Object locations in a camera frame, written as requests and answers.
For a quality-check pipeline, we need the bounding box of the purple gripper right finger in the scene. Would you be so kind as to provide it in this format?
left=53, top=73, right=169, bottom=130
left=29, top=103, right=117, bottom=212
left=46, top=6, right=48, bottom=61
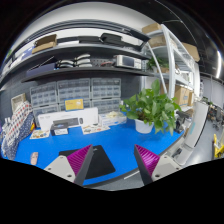
left=134, top=144, right=181, bottom=185

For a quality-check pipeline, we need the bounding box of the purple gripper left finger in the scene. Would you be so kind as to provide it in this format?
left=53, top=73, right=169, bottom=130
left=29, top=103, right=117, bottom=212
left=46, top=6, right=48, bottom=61
left=44, top=144, right=93, bottom=186

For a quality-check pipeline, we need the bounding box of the black mouse pad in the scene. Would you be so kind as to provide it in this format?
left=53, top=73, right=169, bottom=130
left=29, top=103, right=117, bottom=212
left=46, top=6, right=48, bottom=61
left=59, top=145, right=116, bottom=181

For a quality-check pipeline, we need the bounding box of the pink mouse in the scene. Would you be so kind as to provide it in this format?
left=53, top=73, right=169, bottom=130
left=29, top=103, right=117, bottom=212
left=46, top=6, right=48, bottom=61
left=30, top=152, right=39, bottom=165

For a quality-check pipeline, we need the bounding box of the blue table mat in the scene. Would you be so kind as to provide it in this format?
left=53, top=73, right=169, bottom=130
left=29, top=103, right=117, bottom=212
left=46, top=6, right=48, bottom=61
left=15, top=120, right=182, bottom=186

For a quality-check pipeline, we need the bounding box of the sticker sheet right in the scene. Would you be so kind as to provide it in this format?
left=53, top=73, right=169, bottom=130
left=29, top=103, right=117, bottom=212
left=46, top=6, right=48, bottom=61
left=82, top=124, right=109, bottom=134

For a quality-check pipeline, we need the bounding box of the sticker sheet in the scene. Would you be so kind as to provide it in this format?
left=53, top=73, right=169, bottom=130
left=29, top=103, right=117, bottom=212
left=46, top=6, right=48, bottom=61
left=31, top=130, right=50, bottom=139
left=82, top=124, right=109, bottom=134

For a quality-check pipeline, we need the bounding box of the small black box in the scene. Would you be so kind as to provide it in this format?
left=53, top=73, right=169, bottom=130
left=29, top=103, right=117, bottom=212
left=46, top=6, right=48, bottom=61
left=50, top=123, right=68, bottom=136

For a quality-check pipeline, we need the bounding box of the sticker sheet left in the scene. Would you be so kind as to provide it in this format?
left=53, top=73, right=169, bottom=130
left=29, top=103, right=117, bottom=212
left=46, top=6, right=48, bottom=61
left=31, top=130, right=50, bottom=139

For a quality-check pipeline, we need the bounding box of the white keyboard box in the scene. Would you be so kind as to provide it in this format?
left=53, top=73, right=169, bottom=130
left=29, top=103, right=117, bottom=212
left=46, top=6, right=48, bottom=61
left=38, top=107, right=98, bottom=130

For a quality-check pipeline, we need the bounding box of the white flat box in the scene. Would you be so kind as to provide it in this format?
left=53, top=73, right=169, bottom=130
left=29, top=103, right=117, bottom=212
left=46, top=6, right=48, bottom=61
left=99, top=111, right=127, bottom=126

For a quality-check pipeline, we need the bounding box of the green potted plant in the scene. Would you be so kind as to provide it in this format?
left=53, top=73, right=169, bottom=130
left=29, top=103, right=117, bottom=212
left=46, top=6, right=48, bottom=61
left=119, top=79, right=181, bottom=134

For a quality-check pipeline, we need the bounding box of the yellow card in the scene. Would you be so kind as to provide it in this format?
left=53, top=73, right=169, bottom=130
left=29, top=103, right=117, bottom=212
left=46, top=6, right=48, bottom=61
left=65, top=99, right=84, bottom=111

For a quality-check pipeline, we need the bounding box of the patterned fabric bag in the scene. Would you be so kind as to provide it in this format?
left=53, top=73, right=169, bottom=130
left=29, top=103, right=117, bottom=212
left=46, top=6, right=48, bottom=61
left=2, top=101, right=34, bottom=160

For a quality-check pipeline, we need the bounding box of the clear drawer organizer left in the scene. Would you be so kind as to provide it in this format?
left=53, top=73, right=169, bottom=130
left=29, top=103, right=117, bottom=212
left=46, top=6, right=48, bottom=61
left=30, top=82, right=58, bottom=117

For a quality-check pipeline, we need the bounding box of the clear drawer organizer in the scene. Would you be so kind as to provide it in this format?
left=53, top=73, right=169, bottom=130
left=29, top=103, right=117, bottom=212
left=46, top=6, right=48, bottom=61
left=30, top=82, right=58, bottom=117
left=91, top=78, right=121, bottom=114
left=57, top=78, right=91, bottom=111

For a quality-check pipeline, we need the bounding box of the cardboard box in rack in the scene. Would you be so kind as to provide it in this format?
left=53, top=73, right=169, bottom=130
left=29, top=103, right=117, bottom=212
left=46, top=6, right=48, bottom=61
left=174, top=85, right=190, bottom=106

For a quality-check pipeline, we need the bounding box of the clear drawer organizer middle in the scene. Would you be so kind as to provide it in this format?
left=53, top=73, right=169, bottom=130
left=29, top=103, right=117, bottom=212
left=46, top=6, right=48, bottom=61
left=57, top=78, right=91, bottom=111

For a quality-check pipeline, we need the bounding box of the clear drawer organizer right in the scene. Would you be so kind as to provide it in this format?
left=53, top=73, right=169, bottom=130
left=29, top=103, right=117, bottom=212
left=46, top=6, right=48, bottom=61
left=91, top=78, right=121, bottom=114

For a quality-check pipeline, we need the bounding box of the white metal rack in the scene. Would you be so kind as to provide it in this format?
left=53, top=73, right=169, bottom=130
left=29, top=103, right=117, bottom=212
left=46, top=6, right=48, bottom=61
left=142, top=23, right=200, bottom=107

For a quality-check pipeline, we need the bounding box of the grey electronic instrument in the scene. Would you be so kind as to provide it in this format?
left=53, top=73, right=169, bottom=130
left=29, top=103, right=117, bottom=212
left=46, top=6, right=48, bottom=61
left=116, top=55, right=142, bottom=70

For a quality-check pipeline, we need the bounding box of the cardboard box on shelf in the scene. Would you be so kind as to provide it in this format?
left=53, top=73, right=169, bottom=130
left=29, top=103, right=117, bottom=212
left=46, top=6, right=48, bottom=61
left=32, top=34, right=57, bottom=54

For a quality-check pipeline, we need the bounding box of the black wall shelf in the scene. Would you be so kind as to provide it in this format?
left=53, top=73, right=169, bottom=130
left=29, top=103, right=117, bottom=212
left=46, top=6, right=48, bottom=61
left=22, top=45, right=151, bottom=83

